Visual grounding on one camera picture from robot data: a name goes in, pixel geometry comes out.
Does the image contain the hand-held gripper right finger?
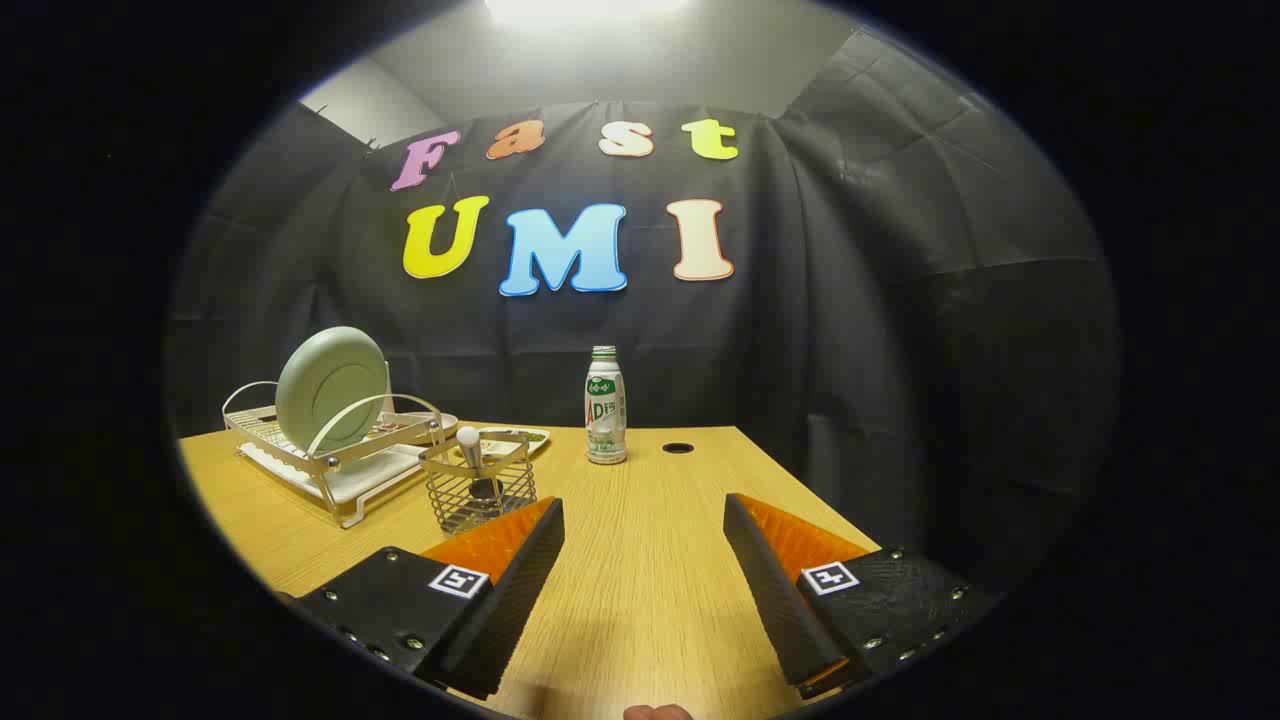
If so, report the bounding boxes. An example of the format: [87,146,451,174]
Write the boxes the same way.
[723,493,1001,701]

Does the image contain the pale green plate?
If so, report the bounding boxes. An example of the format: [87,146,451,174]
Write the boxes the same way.
[276,327,391,456]

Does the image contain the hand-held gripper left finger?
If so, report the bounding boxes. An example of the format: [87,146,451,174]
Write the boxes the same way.
[285,497,566,702]

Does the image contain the black backdrop cloth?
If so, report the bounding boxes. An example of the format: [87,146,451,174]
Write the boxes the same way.
[165,30,1121,601]

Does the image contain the white drain tray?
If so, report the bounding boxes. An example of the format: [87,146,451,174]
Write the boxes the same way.
[240,440,427,506]

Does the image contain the spoon with blue checked handle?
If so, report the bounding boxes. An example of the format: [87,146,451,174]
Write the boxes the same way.
[456,426,506,501]

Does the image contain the white divided tray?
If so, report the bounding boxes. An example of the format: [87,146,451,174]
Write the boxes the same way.
[480,428,552,457]

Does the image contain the metal wire basket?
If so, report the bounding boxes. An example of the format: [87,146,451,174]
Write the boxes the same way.
[420,432,538,536]

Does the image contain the white wire dish rack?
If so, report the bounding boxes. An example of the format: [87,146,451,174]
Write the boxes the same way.
[222,380,461,529]

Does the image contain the white milk drink bottle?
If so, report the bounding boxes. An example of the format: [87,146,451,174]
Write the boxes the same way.
[585,346,629,466]

